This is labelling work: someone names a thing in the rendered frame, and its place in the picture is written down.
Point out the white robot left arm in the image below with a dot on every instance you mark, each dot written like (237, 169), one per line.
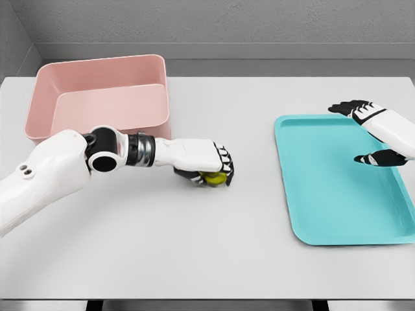
(55, 162)

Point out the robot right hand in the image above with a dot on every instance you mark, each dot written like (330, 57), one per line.
(384, 128)

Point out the pink rectangular basket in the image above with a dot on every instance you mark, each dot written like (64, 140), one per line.
(107, 100)

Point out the yellow-green tennis ball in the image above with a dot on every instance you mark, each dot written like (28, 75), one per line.
(214, 179)

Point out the blue rectangular tray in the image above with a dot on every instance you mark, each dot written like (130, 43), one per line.
(327, 188)

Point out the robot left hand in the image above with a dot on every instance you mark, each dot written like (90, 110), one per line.
(197, 154)

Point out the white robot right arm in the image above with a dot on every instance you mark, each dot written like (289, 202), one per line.
(412, 137)

